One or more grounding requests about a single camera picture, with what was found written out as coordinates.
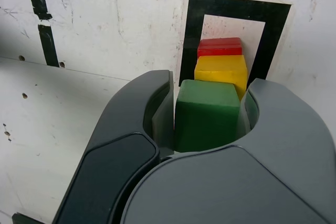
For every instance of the green cube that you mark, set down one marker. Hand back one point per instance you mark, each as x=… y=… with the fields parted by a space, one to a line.
x=207 y=116

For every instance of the red cube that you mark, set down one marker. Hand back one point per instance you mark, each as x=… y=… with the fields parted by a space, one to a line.
x=219 y=47

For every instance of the yellow cube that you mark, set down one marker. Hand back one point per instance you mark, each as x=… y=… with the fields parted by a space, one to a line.
x=223 y=69

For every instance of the black tape square outline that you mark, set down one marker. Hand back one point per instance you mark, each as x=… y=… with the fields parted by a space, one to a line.
x=236 y=6

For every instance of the black tape strip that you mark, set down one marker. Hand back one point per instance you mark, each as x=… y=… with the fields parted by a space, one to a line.
x=48 y=45

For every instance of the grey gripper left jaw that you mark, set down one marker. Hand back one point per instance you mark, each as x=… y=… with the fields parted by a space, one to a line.
x=113 y=142

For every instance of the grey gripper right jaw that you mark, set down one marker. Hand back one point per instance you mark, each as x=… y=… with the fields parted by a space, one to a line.
x=249 y=182

